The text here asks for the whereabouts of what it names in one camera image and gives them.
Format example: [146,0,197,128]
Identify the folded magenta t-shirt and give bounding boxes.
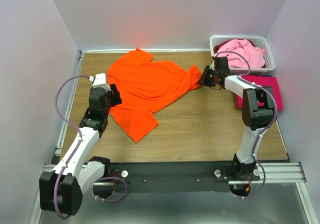
[242,75,284,112]

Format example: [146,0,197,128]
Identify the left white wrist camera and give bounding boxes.
[88,73,111,91]

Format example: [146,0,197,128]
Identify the aluminium frame rail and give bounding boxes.
[27,162,316,224]

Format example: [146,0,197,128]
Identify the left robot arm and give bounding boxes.
[39,84,122,220]

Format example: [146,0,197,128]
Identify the white plastic basket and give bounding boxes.
[209,35,276,75]

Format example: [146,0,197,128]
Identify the orange t-shirt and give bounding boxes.
[106,49,202,143]

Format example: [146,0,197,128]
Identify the pink t-shirt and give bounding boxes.
[218,39,266,68]

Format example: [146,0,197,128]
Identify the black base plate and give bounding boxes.
[93,161,260,198]

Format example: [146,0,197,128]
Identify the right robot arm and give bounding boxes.
[197,57,278,180]

